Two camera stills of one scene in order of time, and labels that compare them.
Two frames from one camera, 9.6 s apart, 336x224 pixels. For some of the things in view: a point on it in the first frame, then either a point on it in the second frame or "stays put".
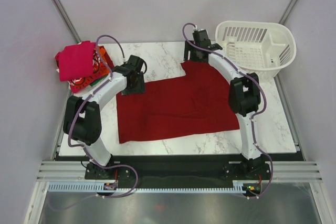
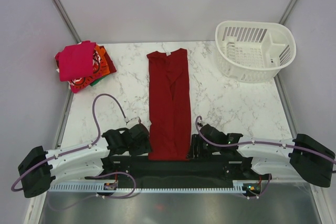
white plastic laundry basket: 260,48 stays put
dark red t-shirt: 196,104 to 169,105
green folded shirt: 96,81 stays put
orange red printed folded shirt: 100,70 stays put
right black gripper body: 195,55 to 203,149
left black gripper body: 138,88 to 143,147
